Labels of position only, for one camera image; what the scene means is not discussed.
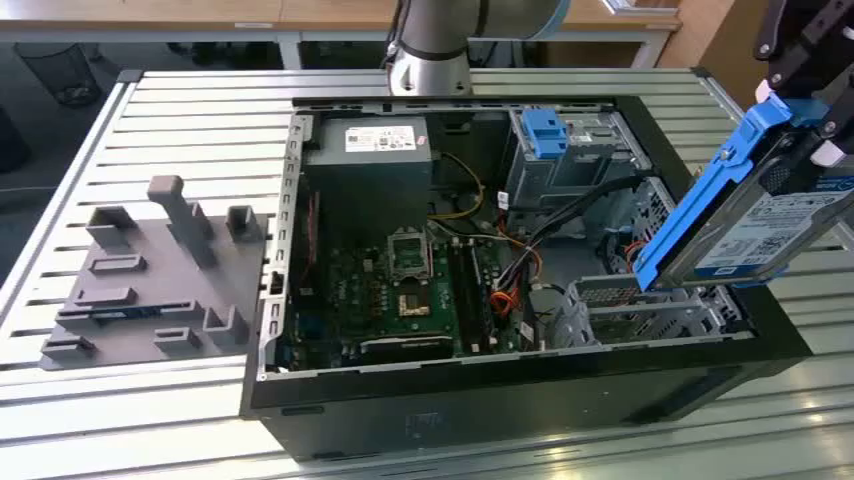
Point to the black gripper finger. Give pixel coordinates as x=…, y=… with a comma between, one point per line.
x=835, y=65
x=784, y=50

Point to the hard disk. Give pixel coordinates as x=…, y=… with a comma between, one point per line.
x=748, y=225

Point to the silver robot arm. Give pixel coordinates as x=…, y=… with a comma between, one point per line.
x=434, y=50

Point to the metal disk bay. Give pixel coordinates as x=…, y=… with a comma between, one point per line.
x=641, y=320

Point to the black RAM slot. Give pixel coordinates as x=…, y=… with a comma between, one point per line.
x=460, y=300
x=482, y=300

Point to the wooden cabinet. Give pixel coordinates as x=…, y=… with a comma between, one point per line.
x=715, y=35

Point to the blue drive carrier latch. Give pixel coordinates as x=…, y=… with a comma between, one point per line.
x=546, y=135

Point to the metal drive cage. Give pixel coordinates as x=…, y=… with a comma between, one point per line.
x=568, y=175

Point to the round gray speaker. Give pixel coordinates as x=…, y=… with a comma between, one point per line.
x=548, y=302

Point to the gray power supply unit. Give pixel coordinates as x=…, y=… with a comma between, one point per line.
x=368, y=170

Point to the CPU socket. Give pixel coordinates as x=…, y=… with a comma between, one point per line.
x=414, y=304

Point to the green motherboard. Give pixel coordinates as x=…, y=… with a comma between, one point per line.
x=361, y=295

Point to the black graphics card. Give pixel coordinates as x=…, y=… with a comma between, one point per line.
x=408, y=347

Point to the black PC case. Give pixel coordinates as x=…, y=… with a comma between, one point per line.
x=468, y=410

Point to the wooden desk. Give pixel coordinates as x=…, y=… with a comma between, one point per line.
x=168, y=12

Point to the gray parts rack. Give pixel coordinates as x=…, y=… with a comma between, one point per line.
x=161, y=280

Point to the black mesh waste basket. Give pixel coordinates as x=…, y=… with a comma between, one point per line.
x=57, y=70

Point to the dark RAM stick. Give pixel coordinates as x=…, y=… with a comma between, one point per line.
x=121, y=315

